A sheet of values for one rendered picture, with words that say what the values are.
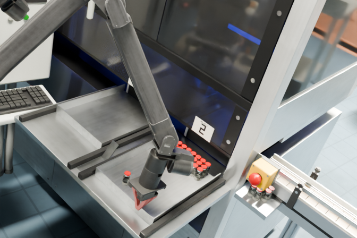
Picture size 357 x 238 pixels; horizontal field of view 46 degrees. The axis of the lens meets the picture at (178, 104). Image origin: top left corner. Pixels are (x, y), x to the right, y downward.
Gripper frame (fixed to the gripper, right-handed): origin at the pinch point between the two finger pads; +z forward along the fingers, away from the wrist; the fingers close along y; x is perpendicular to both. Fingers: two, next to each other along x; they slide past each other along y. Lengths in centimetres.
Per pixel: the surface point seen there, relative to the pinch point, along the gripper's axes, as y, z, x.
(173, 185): 19.2, 0.2, 2.9
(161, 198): 11.5, 1.4, 0.4
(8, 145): 20, 52, 98
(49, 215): 39, 87, 75
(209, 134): 32.8, -15.7, 5.9
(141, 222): 0.0, 3.5, -3.2
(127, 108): 33, -2, 45
